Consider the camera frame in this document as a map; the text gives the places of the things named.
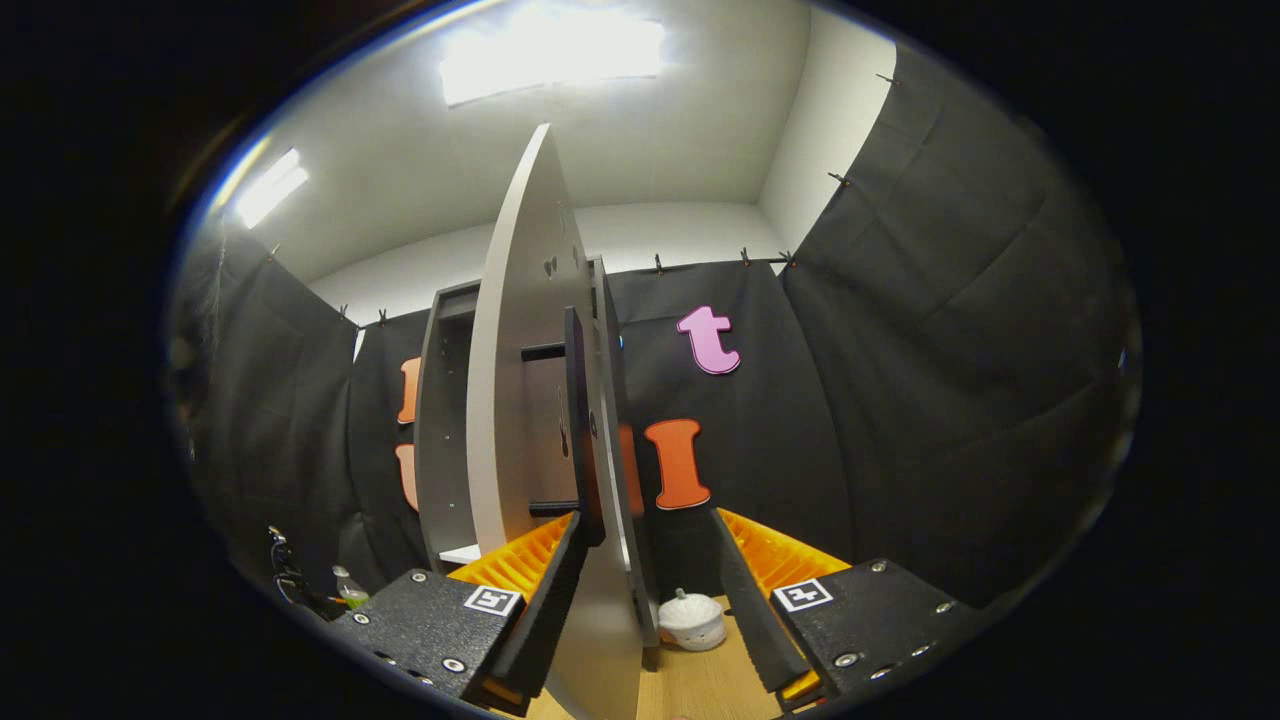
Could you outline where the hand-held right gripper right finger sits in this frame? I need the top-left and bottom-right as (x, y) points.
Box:
(711, 507), (991, 714)

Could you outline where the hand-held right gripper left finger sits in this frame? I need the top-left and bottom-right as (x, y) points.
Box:
(330, 510), (593, 715)

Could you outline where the grey cabinet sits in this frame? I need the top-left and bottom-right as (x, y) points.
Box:
(414, 257), (662, 647)

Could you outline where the white lidded ceramic pot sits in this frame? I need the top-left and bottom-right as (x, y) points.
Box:
(658, 588), (728, 653)

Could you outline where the small ceiling light panel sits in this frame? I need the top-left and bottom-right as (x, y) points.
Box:
(234, 147), (310, 230)

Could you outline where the large ceiling light panel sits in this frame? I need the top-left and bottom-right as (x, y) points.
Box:
(438, 8), (667, 108)

